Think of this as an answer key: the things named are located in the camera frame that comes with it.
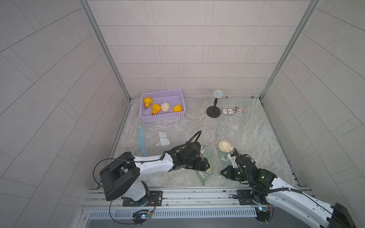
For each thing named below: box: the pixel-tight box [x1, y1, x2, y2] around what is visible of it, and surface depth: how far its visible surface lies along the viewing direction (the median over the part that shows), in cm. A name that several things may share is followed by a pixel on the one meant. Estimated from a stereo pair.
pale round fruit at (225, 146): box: [218, 140, 233, 153], surface depth 85 cm
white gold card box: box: [221, 107, 235, 116], surface depth 108 cm
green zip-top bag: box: [195, 140, 234, 187], surface depth 84 cm
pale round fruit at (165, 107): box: [160, 102, 171, 113], surface depth 107 cm
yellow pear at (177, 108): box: [172, 104, 183, 113], surface depth 106 cm
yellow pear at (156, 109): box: [152, 103, 162, 115], surface depth 107 cm
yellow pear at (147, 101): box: [143, 96, 154, 110], surface depth 111 cm
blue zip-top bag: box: [138, 122, 188, 158], surface depth 93 cm
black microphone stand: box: [206, 97, 221, 119], surface depth 108 cm
